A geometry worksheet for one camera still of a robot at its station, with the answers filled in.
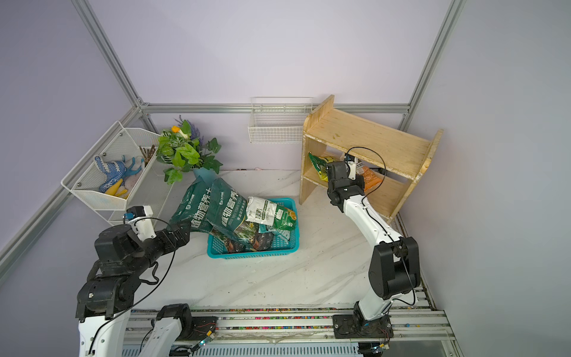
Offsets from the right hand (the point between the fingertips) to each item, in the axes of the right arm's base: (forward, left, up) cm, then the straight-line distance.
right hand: (359, 182), depth 85 cm
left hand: (-22, +61, +7) cm, 65 cm away
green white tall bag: (-9, +36, -7) cm, 38 cm away
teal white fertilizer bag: (-13, +30, -18) cm, 37 cm away
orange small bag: (-1, -4, +2) cm, 4 cm away
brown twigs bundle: (+8, +82, +9) cm, 83 cm away
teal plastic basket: (-19, +57, -18) cm, 63 cm away
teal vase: (+12, +64, -7) cm, 66 cm away
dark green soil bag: (-12, +62, +1) cm, 63 cm away
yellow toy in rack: (-10, +85, +10) cm, 86 cm away
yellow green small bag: (+6, +15, +4) cm, 17 cm away
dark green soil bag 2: (-12, +50, -1) cm, 51 cm away
